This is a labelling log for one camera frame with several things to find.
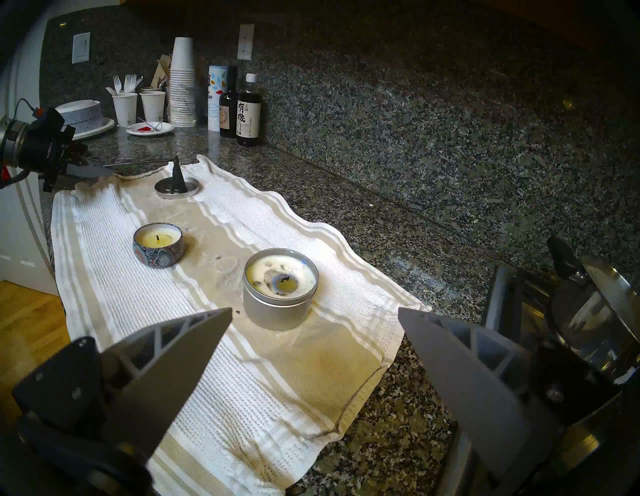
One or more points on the small round metal dish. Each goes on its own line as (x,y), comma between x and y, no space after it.
(192,189)

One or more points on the white light switch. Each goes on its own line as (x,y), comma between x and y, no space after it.
(81,48)

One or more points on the white paper cup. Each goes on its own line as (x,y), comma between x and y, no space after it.
(125,110)
(152,106)

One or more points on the soy sauce bottle white label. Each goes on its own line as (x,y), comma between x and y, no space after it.
(248,120)

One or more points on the dark bottle brown label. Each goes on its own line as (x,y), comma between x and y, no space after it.
(228,112)

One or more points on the black candle snuffer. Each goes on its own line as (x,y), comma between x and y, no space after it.
(178,182)

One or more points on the white striped kitchen towel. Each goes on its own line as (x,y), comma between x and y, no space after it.
(250,400)

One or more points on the paper cup with wooden stick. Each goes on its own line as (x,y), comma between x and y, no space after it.
(150,89)

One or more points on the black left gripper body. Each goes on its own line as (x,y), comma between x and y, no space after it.
(47,152)

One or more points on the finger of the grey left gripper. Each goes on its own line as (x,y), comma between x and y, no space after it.
(90,171)
(85,151)

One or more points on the white plastic fork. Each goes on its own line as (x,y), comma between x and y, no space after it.
(117,84)
(130,82)

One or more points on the large silver tin candle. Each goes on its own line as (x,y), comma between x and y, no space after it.
(280,315)

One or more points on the stainless steel pot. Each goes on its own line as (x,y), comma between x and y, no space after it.
(600,320)

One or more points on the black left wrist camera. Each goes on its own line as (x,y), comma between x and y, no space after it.
(50,120)

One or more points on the small plate with red packet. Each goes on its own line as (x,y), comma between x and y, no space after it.
(150,129)

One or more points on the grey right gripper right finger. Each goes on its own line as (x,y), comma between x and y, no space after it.
(475,390)

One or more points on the small patterned tin candle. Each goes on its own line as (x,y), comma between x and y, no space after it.
(159,255)

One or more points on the tall stack of paper cups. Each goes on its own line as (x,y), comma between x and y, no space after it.
(182,90)

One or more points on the white wall outlet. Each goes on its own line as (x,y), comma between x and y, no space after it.
(245,42)

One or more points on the bundle of wrapped chopsticks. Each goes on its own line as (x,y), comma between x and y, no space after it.
(165,62)

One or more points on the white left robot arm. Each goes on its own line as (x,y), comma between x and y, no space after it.
(11,142)

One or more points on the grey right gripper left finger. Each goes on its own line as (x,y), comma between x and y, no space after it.
(165,380)

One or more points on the white salt canister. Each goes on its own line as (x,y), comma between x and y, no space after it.
(215,95)

